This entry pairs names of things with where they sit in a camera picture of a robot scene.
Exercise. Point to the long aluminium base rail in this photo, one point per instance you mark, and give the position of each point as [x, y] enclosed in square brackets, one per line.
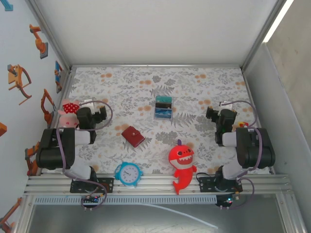
[158, 184]

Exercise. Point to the orange claw gripper wall sticker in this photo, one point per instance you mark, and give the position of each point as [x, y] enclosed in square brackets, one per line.
[13, 77]

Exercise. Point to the aluminium frame rail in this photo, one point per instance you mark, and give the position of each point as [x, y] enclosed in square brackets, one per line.
[68, 83]
[155, 65]
[252, 102]

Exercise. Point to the blue alarm clock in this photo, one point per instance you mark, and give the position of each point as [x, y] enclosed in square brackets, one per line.
[128, 173]

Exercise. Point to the blue card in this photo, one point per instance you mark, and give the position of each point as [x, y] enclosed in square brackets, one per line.
[162, 113]

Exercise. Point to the white plastic tube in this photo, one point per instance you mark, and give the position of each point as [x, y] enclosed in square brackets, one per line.
[206, 224]

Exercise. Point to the teal card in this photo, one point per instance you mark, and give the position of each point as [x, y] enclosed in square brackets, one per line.
[164, 99]

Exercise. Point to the red shark plush toy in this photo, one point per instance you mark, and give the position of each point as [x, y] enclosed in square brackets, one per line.
[182, 170]

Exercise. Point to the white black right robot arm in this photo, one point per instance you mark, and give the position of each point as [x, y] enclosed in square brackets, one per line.
[252, 150]

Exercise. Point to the small circuit board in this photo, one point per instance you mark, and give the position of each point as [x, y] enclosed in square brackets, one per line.
[227, 201]
[90, 200]

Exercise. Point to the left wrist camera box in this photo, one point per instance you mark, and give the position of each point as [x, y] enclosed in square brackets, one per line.
[89, 105]

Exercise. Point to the blue orange machine wall sticker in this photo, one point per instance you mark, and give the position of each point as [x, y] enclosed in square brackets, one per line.
[58, 72]

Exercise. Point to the red leather card holder wallet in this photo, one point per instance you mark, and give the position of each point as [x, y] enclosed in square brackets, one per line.
[133, 136]

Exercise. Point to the floral table mat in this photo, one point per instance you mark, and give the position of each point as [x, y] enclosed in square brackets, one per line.
[116, 82]

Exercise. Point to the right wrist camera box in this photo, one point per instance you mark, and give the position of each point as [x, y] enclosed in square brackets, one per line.
[223, 105]

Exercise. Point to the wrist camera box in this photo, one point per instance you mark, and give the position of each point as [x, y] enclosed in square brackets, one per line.
[223, 105]
[89, 105]

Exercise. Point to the black card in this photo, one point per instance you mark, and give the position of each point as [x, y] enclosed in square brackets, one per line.
[164, 105]

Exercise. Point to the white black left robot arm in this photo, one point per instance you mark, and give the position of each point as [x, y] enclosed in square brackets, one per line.
[52, 155]

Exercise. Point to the orange block wall sticker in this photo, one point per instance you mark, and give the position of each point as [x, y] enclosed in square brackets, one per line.
[2, 129]

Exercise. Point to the small red yellow toy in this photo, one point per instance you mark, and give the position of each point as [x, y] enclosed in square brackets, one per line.
[242, 124]

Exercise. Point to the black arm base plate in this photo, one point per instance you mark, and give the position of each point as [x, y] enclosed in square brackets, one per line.
[108, 185]
[205, 184]

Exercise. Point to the aluminium frame post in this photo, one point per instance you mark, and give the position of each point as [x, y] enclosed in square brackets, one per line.
[291, 213]
[25, 213]
[260, 36]
[51, 36]

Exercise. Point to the pink plush toy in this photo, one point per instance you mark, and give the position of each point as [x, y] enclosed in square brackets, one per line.
[69, 108]

